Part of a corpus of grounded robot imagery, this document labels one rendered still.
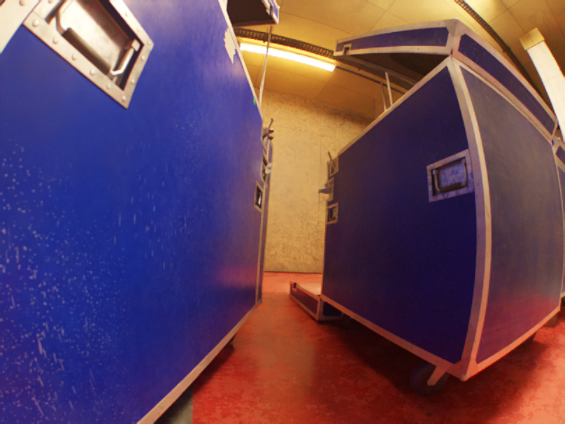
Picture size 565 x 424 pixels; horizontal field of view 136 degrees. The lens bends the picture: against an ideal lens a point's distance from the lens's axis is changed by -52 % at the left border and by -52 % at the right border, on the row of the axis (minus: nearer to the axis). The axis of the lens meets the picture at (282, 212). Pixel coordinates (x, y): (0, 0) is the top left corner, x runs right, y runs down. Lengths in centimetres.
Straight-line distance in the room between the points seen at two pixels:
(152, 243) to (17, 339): 21
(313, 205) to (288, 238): 72
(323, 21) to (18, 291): 346
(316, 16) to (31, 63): 329
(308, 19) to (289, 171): 243
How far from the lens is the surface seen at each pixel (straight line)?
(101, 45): 30
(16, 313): 22
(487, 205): 57
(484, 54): 86
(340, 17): 341
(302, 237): 394
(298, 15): 339
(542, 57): 401
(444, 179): 67
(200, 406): 71
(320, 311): 141
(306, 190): 406
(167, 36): 38
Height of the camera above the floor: 45
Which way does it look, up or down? 8 degrees up
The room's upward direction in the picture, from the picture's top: 4 degrees clockwise
